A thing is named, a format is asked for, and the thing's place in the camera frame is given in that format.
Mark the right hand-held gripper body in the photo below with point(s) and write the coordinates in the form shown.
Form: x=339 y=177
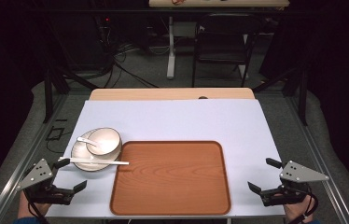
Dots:
x=300 y=173

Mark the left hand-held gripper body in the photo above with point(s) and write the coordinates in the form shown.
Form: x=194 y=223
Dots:
x=37 y=174

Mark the white plate dark rim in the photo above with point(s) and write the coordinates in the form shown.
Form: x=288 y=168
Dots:
x=80 y=152

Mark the white ceramic spoon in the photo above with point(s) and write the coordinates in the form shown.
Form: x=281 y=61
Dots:
x=85 y=140

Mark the white bowl dark rim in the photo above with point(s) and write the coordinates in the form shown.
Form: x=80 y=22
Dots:
x=108 y=141

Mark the brown wooden tray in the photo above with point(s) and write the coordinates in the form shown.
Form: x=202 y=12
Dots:
x=171 y=177

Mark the person's left hand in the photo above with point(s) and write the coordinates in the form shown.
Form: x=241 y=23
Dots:
x=26 y=208

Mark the person's right hand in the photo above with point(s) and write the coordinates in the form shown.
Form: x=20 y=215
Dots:
x=297 y=211

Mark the black metal stand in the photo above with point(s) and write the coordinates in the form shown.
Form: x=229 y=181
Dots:
x=302 y=99
x=48 y=93

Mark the dark table grommet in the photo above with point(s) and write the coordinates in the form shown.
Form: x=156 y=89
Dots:
x=202 y=97

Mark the white table mat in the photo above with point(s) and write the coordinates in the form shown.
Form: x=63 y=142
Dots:
x=175 y=119

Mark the light wooden table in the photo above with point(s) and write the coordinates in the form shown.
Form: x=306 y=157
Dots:
x=163 y=93

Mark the black folding chair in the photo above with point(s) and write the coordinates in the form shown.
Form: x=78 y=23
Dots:
x=225 y=40

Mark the white desk leg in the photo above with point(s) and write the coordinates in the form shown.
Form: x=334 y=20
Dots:
x=171 y=62

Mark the dark equipment with red light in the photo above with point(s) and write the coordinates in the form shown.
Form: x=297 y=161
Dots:
x=106 y=23

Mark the aluminium rail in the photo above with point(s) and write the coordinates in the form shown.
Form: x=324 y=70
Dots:
x=315 y=155
x=23 y=161

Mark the small black floor frame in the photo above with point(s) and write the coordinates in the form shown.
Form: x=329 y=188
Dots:
x=48 y=134

